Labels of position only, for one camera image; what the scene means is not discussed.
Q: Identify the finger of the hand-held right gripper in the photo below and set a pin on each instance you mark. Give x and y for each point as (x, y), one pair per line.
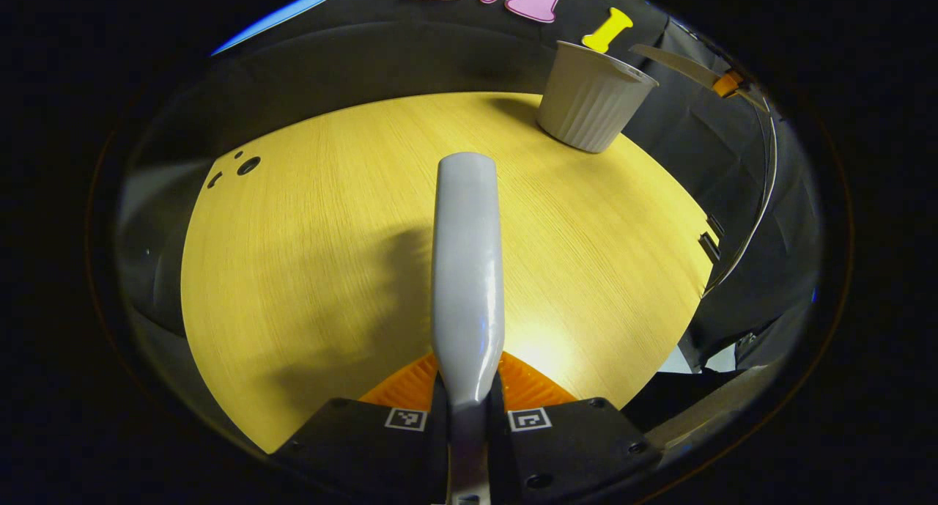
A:
(727, 84)

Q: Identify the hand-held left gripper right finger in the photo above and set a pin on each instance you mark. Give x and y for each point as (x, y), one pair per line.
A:
(579, 446)

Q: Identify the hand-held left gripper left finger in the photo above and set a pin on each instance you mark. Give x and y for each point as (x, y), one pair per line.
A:
(366, 454)

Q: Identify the grey dustpan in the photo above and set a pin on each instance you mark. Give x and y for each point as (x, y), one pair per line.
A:
(674, 62)

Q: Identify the white ribbed garbage bin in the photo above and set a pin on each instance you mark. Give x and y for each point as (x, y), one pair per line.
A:
(590, 102)

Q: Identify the grey small broom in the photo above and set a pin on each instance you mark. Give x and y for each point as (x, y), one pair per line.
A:
(469, 256)

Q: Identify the wooden desktop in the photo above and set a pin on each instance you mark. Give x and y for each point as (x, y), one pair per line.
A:
(308, 270)

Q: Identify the black desk bracket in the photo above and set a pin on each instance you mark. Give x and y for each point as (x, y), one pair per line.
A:
(709, 247)
(717, 224)

